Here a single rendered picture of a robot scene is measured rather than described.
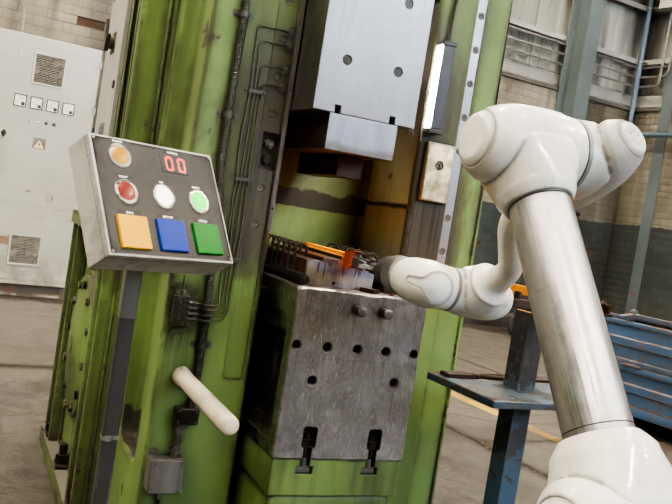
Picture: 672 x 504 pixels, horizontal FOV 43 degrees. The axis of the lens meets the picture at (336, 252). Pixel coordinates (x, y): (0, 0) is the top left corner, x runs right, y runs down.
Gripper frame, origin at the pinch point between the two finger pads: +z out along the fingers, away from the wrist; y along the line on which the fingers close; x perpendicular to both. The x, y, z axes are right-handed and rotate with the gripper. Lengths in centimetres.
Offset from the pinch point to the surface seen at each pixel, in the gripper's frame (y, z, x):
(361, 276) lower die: 3.8, 5.2, -4.6
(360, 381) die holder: 5.5, -1.5, -31.6
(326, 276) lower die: -6.3, 5.1, -5.8
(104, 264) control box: -67, -19, -6
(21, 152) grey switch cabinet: -54, 529, 2
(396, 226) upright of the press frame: 22.7, 25.9, 9.2
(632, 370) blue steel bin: 308, 213, -67
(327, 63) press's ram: -15, 7, 48
